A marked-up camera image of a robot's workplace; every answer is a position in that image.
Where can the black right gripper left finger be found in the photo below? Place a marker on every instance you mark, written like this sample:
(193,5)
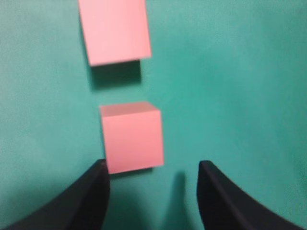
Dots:
(82,206)

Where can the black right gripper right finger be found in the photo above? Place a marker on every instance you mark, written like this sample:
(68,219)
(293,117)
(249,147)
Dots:
(225,206)

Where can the pink cube far back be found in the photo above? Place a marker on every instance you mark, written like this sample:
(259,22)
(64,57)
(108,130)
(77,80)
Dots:
(115,31)

